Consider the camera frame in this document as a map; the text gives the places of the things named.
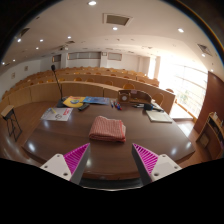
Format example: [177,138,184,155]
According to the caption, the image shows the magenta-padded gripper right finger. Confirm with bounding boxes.
[131,143,183,186]

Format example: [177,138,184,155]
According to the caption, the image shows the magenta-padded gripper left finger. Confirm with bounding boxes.
[39,143,91,185]

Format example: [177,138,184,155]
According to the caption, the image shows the red checkered towel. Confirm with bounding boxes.
[88,115,128,144]

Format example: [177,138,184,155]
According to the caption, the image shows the white poster with red print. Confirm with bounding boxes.
[40,107,74,122]

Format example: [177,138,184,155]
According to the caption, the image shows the wooden shelf unit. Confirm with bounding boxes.
[195,111,224,160]

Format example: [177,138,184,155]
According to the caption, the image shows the black whiteboard eraser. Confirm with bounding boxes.
[143,102,154,112]

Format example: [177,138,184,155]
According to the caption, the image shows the black gooseneck table microphone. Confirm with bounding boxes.
[50,64,69,108]

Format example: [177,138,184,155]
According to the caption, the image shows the black-legged wooden side table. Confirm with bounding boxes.
[0,104,23,143]

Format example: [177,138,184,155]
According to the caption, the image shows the wooden desk organizer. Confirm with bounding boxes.
[117,89,153,106]

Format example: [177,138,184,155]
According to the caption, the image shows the blue booklet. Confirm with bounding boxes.
[82,96,111,106]

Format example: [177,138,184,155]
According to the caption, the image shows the wooden auditorium seat rows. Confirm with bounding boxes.
[0,66,177,114]

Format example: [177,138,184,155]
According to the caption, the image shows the ceiling air vent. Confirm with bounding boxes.
[103,13,133,27]

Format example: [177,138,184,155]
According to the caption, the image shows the recessed ceiling lights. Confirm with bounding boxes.
[13,0,214,73]

